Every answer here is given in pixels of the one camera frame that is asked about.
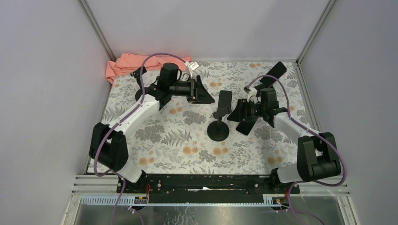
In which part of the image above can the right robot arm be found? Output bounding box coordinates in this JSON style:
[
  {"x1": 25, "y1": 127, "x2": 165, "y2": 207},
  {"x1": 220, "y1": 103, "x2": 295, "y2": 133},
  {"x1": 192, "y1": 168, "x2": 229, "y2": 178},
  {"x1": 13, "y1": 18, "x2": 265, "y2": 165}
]
[{"x1": 227, "y1": 88, "x2": 342, "y2": 193}]

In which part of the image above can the black phone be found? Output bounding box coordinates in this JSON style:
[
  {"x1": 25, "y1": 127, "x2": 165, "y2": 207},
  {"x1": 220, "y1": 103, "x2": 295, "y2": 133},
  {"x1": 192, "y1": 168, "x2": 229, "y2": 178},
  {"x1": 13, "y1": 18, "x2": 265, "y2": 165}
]
[
  {"x1": 236, "y1": 118, "x2": 258, "y2": 136},
  {"x1": 216, "y1": 90, "x2": 232, "y2": 116}
]

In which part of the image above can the purple phone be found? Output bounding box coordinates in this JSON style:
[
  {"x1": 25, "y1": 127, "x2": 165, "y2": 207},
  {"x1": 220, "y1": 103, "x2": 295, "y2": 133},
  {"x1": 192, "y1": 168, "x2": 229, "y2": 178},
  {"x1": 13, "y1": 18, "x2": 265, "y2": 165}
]
[{"x1": 260, "y1": 62, "x2": 287, "y2": 88}]

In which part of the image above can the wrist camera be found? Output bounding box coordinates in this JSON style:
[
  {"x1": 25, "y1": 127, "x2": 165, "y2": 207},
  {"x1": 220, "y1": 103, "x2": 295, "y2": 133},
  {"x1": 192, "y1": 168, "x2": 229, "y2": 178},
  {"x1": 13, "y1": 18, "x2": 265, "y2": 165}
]
[
  {"x1": 184, "y1": 61, "x2": 199, "y2": 76},
  {"x1": 244, "y1": 86, "x2": 258, "y2": 98}
]

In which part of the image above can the aluminium frame profile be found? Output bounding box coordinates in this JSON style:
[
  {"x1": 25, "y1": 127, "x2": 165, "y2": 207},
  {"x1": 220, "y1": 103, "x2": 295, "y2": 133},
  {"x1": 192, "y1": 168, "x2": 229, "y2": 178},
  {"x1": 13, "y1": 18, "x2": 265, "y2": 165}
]
[{"x1": 72, "y1": 175, "x2": 350, "y2": 196}]

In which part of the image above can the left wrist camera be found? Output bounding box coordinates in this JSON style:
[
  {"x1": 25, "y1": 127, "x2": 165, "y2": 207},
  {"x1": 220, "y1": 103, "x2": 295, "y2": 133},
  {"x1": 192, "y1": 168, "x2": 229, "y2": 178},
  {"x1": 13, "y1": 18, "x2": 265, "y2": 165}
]
[{"x1": 184, "y1": 61, "x2": 199, "y2": 76}]

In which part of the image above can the pink cloth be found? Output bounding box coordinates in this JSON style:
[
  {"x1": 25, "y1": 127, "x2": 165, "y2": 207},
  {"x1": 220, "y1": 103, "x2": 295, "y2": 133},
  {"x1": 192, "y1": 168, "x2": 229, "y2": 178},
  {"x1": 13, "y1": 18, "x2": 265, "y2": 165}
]
[{"x1": 105, "y1": 53, "x2": 191, "y2": 84}]

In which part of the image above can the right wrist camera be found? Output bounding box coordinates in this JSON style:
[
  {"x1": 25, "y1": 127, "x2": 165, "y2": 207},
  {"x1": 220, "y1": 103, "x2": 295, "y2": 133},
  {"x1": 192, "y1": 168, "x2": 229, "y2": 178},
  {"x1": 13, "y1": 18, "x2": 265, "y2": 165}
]
[{"x1": 244, "y1": 86, "x2": 258, "y2": 98}]

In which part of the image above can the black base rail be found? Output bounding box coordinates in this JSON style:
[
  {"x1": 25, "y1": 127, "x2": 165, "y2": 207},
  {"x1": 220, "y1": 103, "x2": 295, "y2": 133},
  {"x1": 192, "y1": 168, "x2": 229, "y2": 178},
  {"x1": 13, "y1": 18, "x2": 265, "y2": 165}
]
[{"x1": 116, "y1": 173, "x2": 300, "y2": 204}]

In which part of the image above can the black round-base stand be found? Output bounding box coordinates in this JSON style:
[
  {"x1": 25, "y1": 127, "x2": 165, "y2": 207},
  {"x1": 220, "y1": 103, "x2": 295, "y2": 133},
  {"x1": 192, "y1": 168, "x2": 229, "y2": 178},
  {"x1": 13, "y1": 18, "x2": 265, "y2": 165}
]
[
  {"x1": 130, "y1": 66, "x2": 148, "y2": 101},
  {"x1": 207, "y1": 106, "x2": 231, "y2": 142}
]

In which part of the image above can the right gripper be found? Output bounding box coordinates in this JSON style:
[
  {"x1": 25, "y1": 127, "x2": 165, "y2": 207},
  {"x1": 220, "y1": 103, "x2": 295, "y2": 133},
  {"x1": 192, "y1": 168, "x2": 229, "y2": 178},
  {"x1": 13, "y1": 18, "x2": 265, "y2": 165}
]
[{"x1": 227, "y1": 99, "x2": 266, "y2": 122}]

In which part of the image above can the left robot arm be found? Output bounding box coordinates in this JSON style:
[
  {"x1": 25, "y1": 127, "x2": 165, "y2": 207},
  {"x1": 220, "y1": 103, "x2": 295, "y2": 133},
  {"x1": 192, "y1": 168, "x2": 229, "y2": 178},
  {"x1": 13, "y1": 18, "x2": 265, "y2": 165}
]
[{"x1": 89, "y1": 63, "x2": 215, "y2": 193}]

